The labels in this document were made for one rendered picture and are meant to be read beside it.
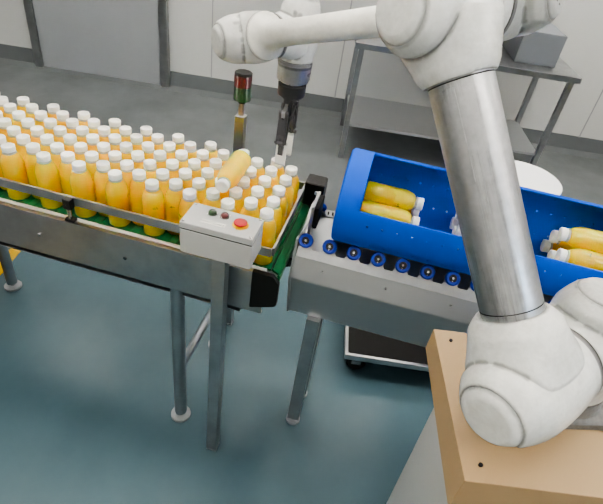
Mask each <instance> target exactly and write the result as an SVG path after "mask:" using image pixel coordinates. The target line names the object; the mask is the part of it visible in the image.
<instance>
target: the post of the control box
mask: <svg viewBox="0 0 603 504"><path fill-rule="evenodd" d="M228 280H229V264H228V263H224V262H220V261H216V260H213V259H212V274H211V309H210V345H209V381H208V416H207V448H206V449H209V450H212V451H215V452H216V450H217V448H218V445H219V443H220V442H219V440H220V422H221V405H222V387H223V369H224V351H225V333H226V315H227V298H228Z"/></svg>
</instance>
